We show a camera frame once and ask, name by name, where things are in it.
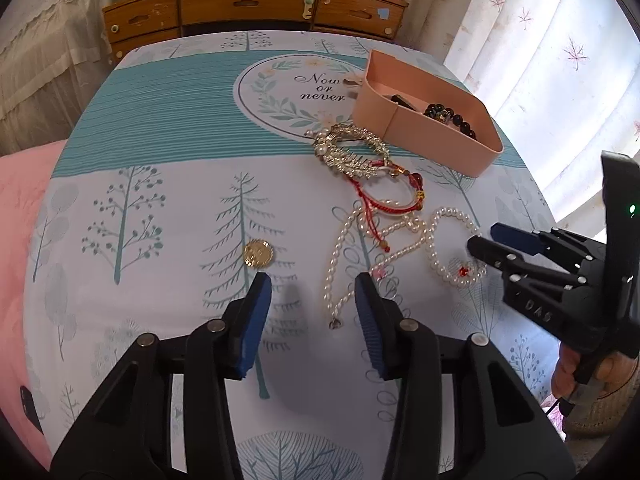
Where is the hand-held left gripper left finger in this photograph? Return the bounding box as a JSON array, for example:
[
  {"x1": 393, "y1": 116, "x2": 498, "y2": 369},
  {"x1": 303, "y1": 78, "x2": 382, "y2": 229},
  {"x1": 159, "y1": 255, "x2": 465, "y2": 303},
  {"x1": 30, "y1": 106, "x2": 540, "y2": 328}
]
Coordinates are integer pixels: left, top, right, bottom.
[{"x1": 50, "y1": 272, "x2": 273, "y2": 480}]

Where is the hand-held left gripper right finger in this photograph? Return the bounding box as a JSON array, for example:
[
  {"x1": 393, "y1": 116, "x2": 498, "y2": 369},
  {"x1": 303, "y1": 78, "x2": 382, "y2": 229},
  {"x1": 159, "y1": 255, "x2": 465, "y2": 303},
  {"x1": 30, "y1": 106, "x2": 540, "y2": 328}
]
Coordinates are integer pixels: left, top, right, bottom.
[{"x1": 353, "y1": 271, "x2": 576, "y2": 480}]

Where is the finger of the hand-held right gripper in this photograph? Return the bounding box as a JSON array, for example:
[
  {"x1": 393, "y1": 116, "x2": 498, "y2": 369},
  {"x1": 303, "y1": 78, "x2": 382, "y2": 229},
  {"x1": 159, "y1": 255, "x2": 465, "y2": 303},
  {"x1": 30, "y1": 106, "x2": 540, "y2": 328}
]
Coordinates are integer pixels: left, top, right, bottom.
[
  {"x1": 467, "y1": 235, "x2": 588, "y2": 293},
  {"x1": 490, "y1": 222, "x2": 608, "y2": 273}
]

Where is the pearl bracelet with red charm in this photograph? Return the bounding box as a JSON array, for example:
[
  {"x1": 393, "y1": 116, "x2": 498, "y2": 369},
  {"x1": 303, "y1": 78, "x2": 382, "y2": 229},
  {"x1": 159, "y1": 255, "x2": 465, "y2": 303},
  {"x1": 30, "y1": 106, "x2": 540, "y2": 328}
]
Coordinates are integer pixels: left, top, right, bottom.
[{"x1": 425, "y1": 207, "x2": 488, "y2": 288}]

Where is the gold round brooch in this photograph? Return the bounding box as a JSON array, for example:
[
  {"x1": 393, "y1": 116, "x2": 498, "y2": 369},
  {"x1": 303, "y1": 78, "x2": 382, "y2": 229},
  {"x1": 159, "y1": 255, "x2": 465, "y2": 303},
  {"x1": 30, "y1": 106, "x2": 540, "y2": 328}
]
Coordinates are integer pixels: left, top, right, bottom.
[{"x1": 243, "y1": 240, "x2": 274, "y2": 267}]

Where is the long pearl necklace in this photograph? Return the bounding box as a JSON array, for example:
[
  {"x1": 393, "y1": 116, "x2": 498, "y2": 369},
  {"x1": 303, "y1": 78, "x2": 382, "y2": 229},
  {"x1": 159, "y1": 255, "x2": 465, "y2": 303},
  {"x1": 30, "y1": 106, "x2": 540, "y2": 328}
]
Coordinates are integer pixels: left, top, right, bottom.
[{"x1": 322, "y1": 205, "x2": 431, "y2": 331}]

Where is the red string bracelet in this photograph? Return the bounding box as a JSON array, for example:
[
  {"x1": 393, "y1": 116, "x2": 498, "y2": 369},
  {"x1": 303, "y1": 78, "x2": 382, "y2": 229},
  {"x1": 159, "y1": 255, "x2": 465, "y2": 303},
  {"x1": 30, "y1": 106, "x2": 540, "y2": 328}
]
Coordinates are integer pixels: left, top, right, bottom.
[{"x1": 347, "y1": 160, "x2": 428, "y2": 251}]

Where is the pink plastic box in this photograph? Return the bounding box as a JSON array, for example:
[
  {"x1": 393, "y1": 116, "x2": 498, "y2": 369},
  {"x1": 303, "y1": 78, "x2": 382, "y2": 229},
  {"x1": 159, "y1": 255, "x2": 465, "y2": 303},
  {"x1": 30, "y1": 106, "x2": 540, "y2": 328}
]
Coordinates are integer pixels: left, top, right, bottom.
[{"x1": 352, "y1": 50, "x2": 504, "y2": 178}]

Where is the gold pearl hair accessory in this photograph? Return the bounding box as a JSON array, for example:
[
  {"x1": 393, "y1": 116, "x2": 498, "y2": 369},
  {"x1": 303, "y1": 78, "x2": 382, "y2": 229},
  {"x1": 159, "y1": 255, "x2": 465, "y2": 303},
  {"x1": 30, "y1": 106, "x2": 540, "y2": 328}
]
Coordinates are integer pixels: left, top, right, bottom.
[{"x1": 305, "y1": 122, "x2": 396, "y2": 181}]

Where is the person's right hand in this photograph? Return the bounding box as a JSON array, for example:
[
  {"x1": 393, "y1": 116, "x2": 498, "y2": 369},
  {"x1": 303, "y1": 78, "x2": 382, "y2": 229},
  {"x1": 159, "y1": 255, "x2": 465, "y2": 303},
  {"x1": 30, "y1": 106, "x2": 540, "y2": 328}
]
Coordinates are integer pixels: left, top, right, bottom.
[{"x1": 552, "y1": 342, "x2": 640, "y2": 402}]

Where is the woven straw stool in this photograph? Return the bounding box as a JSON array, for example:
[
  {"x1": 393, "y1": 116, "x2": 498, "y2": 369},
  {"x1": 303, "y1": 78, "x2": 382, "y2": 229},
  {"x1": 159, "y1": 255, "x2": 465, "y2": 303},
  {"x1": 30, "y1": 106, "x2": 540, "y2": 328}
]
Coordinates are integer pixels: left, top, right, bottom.
[{"x1": 562, "y1": 355, "x2": 640, "y2": 441}]

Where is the white leaf print curtain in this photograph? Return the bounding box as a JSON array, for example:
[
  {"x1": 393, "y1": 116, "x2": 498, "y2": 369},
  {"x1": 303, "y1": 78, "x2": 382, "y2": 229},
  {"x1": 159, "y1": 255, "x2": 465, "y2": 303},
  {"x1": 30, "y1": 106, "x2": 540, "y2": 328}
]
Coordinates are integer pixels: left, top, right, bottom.
[{"x1": 395, "y1": 0, "x2": 640, "y2": 241}]

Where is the tree print tablecloth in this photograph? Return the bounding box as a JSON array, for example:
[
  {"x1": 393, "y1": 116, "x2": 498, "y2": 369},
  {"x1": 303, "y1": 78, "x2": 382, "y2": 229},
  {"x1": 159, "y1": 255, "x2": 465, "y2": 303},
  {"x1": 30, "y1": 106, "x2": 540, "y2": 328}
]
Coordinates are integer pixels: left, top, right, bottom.
[{"x1": 25, "y1": 30, "x2": 563, "y2": 480}]

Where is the black phone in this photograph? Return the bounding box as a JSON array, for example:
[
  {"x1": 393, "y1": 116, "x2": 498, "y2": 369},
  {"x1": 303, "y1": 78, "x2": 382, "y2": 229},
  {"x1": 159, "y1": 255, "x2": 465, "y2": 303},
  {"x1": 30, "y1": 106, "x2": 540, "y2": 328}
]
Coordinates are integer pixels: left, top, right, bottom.
[{"x1": 19, "y1": 385, "x2": 46, "y2": 436}]

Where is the pink blanket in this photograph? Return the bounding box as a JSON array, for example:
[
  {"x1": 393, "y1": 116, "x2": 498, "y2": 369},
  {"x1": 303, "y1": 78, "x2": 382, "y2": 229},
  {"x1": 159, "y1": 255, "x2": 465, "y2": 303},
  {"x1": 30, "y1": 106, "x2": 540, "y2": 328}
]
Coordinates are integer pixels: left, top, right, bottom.
[{"x1": 0, "y1": 140, "x2": 71, "y2": 471}]

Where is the wooden desk with drawers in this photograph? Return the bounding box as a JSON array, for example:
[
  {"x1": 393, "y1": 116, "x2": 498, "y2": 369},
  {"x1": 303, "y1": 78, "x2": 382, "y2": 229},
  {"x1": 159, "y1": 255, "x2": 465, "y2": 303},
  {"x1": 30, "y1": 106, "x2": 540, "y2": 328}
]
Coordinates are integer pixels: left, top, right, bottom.
[{"x1": 102, "y1": 0, "x2": 408, "y2": 66}]

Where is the lace covered furniture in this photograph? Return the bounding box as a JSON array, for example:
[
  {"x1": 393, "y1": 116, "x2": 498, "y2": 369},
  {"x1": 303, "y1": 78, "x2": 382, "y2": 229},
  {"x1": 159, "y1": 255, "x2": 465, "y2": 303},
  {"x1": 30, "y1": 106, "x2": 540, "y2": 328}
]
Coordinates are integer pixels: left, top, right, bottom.
[{"x1": 0, "y1": 0, "x2": 131, "y2": 143}]

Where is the dark bead bracelet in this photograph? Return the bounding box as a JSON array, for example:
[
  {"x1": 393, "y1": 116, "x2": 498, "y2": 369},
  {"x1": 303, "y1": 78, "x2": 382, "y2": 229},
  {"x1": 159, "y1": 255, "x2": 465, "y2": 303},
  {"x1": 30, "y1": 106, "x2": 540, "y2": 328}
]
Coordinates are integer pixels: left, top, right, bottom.
[{"x1": 424, "y1": 102, "x2": 478, "y2": 140}]

